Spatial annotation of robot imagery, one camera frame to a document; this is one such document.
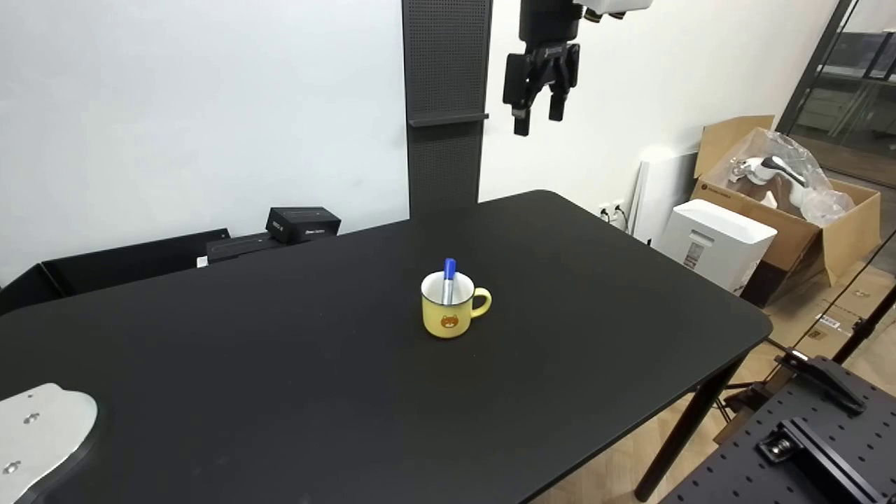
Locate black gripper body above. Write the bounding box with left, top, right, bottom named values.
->
left=516, top=0, right=584, bottom=57

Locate blue marker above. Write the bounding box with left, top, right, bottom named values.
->
left=439, top=255, right=458, bottom=305

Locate yellow enamel cup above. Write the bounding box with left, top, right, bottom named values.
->
left=418, top=269, right=495, bottom=342

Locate black vertical pillar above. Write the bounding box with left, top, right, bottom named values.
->
left=401, top=0, right=495, bottom=223

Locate white power strip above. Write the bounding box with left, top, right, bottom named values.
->
left=595, top=197, right=630, bottom=230

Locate white leaning board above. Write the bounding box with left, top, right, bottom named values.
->
left=630, top=141, right=699, bottom=245

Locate white rectangular box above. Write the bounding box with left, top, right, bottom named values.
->
left=654, top=196, right=779, bottom=297

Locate clear plastic bag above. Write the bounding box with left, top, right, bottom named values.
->
left=724, top=125, right=857, bottom=225

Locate small black box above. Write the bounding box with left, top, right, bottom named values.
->
left=264, top=204, right=345, bottom=248

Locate open cardboard box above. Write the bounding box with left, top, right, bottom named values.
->
left=692, top=111, right=884, bottom=288

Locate black table leg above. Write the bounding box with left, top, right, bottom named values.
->
left=632, top=358, right=751, bottom=500

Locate black tripod leg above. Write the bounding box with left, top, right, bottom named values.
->
left=828, top=283, right=896, bottom=365

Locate black optical breadboard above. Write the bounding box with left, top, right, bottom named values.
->
left=657, top=350, right=896, bottom=504

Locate white round object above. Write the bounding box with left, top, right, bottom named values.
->
left=0, top=381, right=100, bottom=504

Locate black metal frame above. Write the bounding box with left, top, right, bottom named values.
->
left=776, top=0, right=896, bottom=189

